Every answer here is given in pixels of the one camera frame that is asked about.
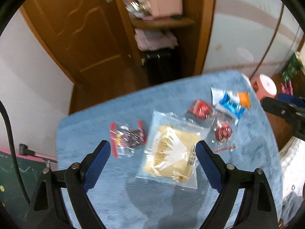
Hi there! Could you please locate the blue foil snack packet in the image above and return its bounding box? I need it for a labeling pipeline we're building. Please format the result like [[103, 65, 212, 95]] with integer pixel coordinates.
[[219, 94, 245, 119]]

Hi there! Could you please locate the white orange snack wrapper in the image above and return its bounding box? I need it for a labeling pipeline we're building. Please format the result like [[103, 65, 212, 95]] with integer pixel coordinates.
[[211, 87, 251, 125]]

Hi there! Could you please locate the clear bag of crackers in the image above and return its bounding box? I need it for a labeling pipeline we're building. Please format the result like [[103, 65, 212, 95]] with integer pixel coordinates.
[[137, 111, 210, 190]]

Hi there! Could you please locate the pink plastic stool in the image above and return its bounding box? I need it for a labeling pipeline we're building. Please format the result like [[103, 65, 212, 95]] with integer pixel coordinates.
[[251, 74, 277, 100]]

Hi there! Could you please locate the green flower bouquet wrap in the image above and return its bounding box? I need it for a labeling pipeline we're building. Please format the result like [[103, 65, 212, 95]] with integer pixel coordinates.
[[281, 51, 304, 83]]

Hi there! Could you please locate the red wrapped candy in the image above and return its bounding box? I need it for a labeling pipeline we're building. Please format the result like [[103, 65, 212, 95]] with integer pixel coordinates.
[[188, 100, 213, 120], [214, 120, 233, 142]]

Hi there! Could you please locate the pale sliding wardrobe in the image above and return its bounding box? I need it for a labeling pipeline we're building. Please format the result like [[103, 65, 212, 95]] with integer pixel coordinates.
[[203, 0, 303, 77]]

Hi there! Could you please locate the red dark candy packet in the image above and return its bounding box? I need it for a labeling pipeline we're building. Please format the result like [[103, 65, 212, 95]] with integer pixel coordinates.
[[110, 120, 146, 158]]

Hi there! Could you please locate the blue plush table cover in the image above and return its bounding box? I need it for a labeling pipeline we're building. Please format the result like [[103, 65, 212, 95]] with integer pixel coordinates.
[[56, 71, 282, 228]]

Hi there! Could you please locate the wooden corner shelf unit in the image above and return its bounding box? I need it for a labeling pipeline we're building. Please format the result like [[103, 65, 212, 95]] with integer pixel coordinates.
[[115, 0, 216, 85]]

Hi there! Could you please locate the folded pink cloth stack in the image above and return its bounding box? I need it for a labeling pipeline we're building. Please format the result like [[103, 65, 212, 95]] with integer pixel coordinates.
[[134, 29, 178, 52]]

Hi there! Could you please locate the pink gift basket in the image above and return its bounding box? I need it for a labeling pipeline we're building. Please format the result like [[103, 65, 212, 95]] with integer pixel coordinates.
[[144, 0, 183, 18]]

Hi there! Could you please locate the brown wooden door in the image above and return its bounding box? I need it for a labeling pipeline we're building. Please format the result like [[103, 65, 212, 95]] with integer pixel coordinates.
[[21, 0, 138, 86]]

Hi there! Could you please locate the green chalkboard pink frame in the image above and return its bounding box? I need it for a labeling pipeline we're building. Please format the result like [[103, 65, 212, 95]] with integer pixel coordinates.
[[1, 147, 57, 225]]

